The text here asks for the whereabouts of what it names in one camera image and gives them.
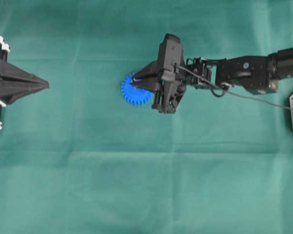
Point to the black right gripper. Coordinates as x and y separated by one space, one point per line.
168 84

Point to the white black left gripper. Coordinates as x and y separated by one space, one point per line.
23 83

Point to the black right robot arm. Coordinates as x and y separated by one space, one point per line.
256 74

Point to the blue plastic gear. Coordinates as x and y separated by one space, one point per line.
133 95

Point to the green table cloth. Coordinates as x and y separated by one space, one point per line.
76 158

